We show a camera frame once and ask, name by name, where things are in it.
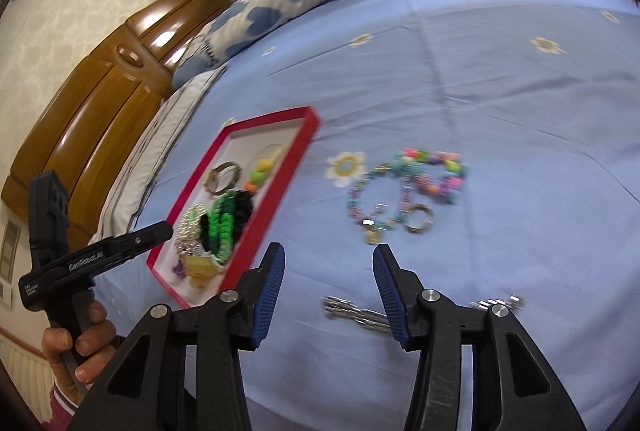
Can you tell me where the wooden headboard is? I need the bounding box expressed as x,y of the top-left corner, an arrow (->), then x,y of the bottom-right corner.
0,0 -> 231,252

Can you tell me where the green braided bear bracelet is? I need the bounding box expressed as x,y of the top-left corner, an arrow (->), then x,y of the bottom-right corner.
207,193 -> 242,264

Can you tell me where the pastel bead charm bracelet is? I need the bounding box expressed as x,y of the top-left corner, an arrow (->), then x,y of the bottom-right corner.
346,165 -> 418,244

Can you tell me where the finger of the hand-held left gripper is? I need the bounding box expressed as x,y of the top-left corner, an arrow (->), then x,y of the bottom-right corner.
101,233 -> 174,265
91,221 -> 172,253

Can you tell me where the white pearl bracelet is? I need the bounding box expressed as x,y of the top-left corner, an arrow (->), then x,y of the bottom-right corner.
175,203 -> 211,242

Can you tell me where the person's left forearm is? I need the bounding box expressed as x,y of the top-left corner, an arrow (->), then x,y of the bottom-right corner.
42,378 -> 90,431

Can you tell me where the silver chain necklace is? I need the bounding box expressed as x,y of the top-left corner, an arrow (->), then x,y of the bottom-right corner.
321,293 -> 526,334

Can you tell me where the gold ring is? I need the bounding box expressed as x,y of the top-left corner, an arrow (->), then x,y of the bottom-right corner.
404,206 -> 435,234

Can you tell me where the red shallow cardboard box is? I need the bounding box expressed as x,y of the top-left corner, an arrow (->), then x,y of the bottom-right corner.
146,106 -> 321,309

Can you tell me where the black velvet scrunchie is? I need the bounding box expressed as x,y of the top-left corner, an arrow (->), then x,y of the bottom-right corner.
200,190 -> 256,244

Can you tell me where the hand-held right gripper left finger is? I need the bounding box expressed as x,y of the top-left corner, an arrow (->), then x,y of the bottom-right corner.
65,242 -> 287,431

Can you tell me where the blue floral bedsheet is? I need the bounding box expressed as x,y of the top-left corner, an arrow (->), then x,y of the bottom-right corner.
90,0 -> 640,431

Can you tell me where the silver crown brooch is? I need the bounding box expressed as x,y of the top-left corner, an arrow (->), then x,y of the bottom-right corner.
172,233 -> 221,263

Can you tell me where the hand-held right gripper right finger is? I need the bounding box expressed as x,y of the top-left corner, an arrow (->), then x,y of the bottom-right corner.
372,243 -> 588,431

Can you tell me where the black band gold watch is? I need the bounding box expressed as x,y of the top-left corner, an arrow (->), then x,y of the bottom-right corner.
207,162 -> 244,198

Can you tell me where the orange green bead bracelet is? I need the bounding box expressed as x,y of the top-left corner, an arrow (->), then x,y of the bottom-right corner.
245,161 -> 276,194

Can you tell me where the yellow hair claw clip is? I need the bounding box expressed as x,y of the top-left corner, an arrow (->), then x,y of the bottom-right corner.
182,256 -> 223,288

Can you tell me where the person's left hand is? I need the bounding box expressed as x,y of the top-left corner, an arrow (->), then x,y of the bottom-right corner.
41,300 -> 119,385

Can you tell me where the colorful beaded bracelet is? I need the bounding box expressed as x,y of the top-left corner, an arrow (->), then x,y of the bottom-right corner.
392,148 -> 471,206

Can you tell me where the grey striped pillow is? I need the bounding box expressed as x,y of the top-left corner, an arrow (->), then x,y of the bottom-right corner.
92,66 -> 228,272

